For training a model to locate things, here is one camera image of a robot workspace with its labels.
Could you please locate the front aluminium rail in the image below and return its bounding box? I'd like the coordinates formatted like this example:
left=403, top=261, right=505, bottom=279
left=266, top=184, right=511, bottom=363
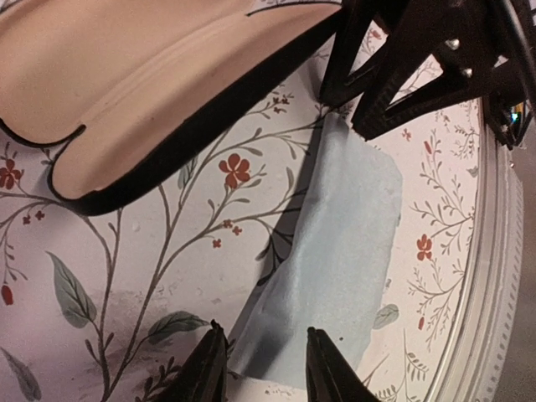
left=425, top=111, right=524, bottom=401

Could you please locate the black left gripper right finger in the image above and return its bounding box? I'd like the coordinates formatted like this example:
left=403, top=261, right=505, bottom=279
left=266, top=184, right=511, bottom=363
left=306, top=327, right=377, bottom=402

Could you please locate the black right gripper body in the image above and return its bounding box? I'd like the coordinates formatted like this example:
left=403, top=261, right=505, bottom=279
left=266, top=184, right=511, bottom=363
left=483, top=1, right=535, bottom=149

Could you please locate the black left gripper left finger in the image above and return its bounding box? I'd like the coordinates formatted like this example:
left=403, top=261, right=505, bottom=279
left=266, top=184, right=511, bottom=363
left=162, top=320, right=228, bottom=402

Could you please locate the light blue cloth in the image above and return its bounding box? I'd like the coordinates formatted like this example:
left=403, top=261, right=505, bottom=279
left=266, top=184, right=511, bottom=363
left=229, top=113, right=403, bottom=388

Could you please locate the black glasses case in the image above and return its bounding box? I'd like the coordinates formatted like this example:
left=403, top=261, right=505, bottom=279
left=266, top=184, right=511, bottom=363
left=1, top=1, right=343, bottom=216

